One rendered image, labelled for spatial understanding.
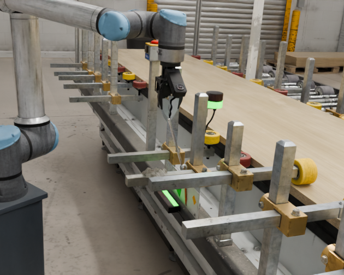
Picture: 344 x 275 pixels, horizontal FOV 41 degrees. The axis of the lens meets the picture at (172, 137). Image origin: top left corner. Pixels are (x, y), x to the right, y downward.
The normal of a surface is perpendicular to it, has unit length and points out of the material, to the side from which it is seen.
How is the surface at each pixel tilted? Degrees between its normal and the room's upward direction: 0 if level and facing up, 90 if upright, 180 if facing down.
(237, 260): 0
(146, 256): 0
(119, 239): 0
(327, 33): 90
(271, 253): 90
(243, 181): 90
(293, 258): 90
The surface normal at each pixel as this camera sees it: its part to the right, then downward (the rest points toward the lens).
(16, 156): 0.88, 0.20
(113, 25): -0.40, 0.28
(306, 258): -0.94, 0.06
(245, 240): 0.06, -0.95
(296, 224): 0.35, 0.32
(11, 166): 0.72, 0.26
